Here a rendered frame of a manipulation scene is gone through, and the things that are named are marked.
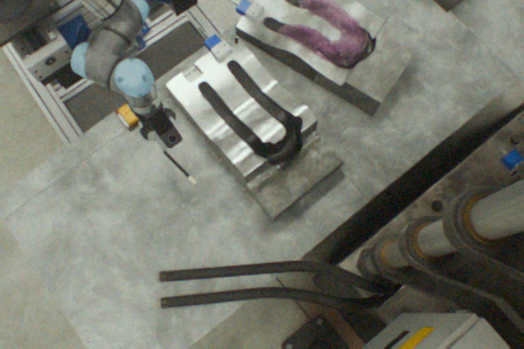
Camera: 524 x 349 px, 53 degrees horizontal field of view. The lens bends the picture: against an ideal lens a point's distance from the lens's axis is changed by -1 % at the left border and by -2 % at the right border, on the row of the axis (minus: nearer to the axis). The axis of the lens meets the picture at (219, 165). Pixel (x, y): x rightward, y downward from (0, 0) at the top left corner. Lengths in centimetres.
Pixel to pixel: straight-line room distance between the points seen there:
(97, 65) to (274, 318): 146
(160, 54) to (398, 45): 114
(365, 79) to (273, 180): 39
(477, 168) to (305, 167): 52
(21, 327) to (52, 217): 96
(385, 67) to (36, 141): 167
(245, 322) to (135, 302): 86
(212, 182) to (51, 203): 48
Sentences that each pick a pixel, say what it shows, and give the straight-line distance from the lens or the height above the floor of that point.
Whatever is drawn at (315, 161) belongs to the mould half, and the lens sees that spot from 152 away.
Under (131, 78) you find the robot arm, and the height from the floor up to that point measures 130.
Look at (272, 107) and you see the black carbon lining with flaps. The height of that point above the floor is 90.
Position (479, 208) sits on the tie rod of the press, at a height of 158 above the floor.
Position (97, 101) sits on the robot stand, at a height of 21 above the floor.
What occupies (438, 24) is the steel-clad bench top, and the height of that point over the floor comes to 80.
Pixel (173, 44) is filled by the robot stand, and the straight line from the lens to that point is 242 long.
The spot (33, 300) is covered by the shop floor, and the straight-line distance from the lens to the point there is 250.
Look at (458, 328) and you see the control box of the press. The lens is 91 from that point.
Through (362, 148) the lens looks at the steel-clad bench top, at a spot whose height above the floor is 80.
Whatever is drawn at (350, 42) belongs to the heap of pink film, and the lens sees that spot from 164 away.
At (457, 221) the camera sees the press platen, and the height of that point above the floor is 154.
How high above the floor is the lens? 231
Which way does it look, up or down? 74 degrees down
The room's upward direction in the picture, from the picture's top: 11 degrees counter-clockwise
